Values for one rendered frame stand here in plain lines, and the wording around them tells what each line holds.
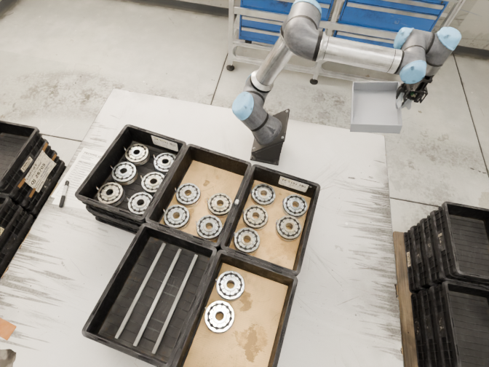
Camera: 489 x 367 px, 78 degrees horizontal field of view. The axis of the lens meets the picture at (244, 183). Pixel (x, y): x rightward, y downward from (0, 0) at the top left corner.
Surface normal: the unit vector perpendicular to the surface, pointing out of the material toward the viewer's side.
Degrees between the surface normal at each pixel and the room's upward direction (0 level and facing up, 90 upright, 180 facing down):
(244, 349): 0
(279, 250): 0
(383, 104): 14
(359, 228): 0
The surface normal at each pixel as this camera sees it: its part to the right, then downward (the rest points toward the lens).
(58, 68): 0.06, -0.52
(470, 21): -0.18, 0.84
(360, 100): -0.18, -0.54
